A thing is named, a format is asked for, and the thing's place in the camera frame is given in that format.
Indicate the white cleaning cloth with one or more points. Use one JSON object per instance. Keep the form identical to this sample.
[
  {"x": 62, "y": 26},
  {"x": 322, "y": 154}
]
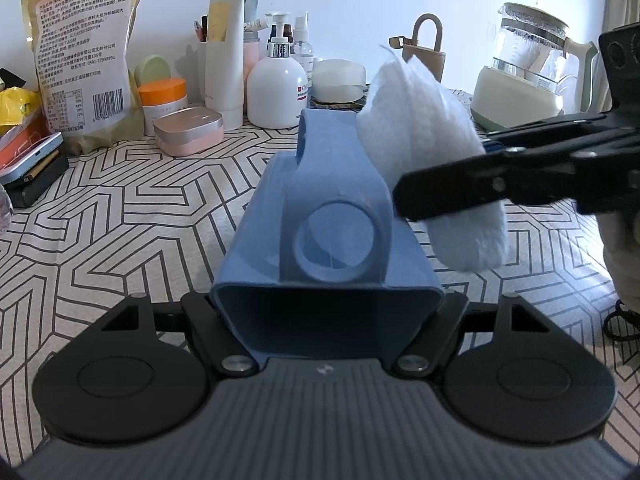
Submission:
[{"x": 425, "y": 110}]

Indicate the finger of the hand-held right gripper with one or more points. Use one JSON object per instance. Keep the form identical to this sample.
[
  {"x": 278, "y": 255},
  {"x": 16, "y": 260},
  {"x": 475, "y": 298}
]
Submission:
[
  {"x": 450, "y": 185},
  {"x": 575, "y": 130}
]

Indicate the beige padlock-shaped bag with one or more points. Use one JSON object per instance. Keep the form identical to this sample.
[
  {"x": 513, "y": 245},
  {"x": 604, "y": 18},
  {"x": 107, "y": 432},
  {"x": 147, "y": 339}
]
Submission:
[{"x": 425, "y": 57}]

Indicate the clear spray bottle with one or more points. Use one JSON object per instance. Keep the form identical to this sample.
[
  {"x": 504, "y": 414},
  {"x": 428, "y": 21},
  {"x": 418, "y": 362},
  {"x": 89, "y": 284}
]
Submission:
[{"x": 301, "y": 45}]

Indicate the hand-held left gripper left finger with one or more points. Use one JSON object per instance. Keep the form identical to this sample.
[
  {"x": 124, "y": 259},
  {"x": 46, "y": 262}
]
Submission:
[{"x": 210, "y": 330}]

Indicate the tall white cosmetic tube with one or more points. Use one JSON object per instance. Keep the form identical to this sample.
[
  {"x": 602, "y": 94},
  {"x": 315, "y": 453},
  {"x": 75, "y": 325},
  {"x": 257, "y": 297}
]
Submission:
[{"x": 225, "y": 75}]

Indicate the clear plastic bottle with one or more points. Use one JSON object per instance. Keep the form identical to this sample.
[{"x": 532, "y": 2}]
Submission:
[{"x": 4, "y": 210}]

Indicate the glass electric kettle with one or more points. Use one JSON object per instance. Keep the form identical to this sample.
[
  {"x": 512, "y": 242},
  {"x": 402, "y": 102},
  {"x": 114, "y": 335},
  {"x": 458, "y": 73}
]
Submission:
[{"x": 520, "y": 90}]

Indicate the pink box with metallic lid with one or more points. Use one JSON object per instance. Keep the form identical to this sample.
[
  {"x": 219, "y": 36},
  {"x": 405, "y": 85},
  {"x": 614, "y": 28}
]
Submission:
[{"x": 187, "y": 130}]

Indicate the orange box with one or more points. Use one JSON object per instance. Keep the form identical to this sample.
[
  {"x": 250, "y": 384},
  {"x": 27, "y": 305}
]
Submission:
[{"x": 20, "y": 137}]

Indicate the yellow packet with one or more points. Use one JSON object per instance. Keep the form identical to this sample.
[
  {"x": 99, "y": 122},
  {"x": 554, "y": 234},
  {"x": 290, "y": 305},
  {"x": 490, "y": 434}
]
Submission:
[{"x": 17, "y": 107}]

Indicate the person's right hand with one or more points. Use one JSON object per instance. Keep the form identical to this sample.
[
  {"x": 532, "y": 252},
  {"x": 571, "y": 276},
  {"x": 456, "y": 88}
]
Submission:
[{"x": 625, "y": 260}]

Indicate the black flat box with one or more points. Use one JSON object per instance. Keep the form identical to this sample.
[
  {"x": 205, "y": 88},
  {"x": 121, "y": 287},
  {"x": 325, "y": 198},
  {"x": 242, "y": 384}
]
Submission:
[{"x": 40, "y": 182}]

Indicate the white pump bottle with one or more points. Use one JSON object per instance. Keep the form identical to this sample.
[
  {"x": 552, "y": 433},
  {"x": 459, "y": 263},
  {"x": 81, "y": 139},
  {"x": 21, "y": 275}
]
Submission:
[{"x": 275, "y": 95}]

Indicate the white round container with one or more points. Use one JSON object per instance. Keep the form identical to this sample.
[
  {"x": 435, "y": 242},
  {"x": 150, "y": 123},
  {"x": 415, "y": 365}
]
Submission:
[{"x": 337, "y": 80}]

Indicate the pink bottle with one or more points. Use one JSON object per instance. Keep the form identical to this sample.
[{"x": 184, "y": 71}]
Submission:
[{"x": 251, "y": 65}]

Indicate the blue plastic container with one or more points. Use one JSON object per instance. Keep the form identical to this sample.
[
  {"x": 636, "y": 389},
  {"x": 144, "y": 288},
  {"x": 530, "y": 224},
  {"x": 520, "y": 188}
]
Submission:
[{"x": 325, "y": 320}]

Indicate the makeup pencils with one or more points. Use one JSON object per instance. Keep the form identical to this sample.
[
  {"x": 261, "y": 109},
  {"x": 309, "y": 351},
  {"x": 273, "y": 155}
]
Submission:
[{"x": 201, "y": 30}]

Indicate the green round jar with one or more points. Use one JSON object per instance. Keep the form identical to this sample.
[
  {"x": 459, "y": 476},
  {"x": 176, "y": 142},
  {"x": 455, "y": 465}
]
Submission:
[{"x": 152, "y": 70}]

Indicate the large yellowish food bag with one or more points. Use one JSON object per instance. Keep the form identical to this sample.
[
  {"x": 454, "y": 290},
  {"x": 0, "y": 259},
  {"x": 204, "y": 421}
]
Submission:
[{"x": 85, "y": 60}]

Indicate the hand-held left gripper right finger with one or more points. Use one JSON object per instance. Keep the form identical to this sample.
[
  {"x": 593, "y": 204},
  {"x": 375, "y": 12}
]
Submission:
[{"x": 440, "y": 330}]

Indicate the blue flat tin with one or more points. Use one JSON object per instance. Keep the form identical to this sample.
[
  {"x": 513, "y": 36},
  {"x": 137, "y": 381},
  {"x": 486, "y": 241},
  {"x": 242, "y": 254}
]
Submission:
[{"x": 30, "y": 157}]

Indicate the orange lid cream jar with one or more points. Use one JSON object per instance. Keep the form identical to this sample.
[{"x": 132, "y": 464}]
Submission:
[{"x": 162, "y": 100}]

